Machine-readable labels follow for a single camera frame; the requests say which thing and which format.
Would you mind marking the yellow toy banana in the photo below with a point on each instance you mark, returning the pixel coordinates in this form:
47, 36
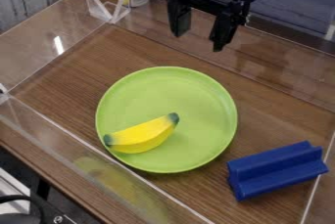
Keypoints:
142, 137

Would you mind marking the clear acrylic enclosure wall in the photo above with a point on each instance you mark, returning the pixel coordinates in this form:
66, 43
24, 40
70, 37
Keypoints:
62, 57

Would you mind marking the green round plate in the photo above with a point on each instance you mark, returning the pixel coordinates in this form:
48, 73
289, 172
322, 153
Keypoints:
160, 90

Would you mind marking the clear acrylic corner bracket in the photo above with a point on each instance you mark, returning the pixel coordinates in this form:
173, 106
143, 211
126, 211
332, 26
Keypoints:
107, 11

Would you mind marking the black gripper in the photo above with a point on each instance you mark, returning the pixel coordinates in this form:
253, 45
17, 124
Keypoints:
235, 14

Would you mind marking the blue plastic block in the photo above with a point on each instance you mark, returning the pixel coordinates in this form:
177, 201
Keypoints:
275, 169

